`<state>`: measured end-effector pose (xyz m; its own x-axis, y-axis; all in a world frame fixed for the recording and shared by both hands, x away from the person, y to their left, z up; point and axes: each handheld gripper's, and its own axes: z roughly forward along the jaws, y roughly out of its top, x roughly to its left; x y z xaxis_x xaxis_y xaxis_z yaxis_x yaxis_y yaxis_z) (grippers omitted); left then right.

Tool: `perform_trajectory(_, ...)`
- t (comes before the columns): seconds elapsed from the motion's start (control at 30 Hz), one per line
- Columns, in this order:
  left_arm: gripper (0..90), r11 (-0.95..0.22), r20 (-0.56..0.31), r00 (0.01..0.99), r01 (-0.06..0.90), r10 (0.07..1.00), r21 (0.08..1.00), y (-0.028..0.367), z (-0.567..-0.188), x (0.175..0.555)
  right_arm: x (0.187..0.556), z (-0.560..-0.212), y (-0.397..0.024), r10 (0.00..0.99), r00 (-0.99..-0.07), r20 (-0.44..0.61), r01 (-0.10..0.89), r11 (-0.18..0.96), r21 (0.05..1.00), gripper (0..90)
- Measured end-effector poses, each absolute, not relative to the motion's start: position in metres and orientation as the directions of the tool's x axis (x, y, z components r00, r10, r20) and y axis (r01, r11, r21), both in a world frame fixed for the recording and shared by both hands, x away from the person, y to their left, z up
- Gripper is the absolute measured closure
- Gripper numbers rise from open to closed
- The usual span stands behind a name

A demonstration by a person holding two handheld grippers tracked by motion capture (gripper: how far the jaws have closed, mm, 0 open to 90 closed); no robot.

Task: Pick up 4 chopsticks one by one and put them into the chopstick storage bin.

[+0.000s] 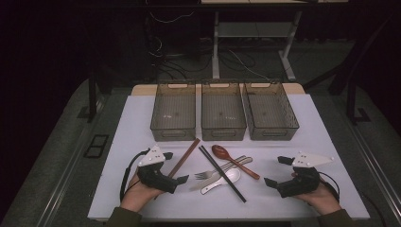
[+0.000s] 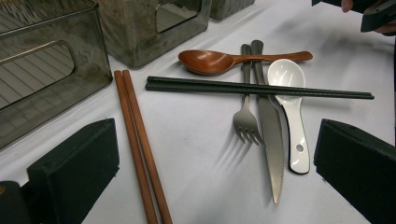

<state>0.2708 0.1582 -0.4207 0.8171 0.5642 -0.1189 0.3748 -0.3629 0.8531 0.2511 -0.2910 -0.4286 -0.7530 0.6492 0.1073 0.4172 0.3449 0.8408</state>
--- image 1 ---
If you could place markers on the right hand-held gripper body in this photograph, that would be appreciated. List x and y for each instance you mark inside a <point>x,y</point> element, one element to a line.
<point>302,183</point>

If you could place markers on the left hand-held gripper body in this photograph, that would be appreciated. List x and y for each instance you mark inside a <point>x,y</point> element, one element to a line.
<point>154,178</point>

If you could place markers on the brown wooden chopstick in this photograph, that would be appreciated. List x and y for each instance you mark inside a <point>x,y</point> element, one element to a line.
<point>183,156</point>
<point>186,158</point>

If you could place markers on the metal fork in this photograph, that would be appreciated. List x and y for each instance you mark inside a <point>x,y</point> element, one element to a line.
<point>201,175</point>

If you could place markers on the black chopstick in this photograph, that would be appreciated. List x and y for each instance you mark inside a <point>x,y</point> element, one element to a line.
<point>239,193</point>
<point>209,160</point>

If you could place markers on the white ceramic spoon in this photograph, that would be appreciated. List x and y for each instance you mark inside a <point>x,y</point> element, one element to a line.
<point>233,175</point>

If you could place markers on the translucent grey storage bin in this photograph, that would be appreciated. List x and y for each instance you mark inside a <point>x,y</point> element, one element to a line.
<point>173,110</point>
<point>271,110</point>
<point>223,110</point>

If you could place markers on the red-brown wooden spoon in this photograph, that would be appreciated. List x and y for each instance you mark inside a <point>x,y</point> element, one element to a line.
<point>220,152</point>

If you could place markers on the person's left hand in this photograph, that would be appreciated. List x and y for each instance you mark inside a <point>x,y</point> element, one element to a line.
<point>137,195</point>

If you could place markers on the person's right hand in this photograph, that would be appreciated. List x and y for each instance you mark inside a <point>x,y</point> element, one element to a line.
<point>323,200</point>

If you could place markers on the white table cover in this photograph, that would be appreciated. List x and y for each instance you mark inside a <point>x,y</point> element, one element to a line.
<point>315,142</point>

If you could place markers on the black metal stand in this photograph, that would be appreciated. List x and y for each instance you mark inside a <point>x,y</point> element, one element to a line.
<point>92,101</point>
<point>351,101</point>

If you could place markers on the white metal desk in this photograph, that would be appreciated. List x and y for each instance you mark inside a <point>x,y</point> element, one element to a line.
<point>215,47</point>

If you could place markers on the metal floor rail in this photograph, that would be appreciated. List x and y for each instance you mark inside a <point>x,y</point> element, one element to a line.
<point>63,186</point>
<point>375,167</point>

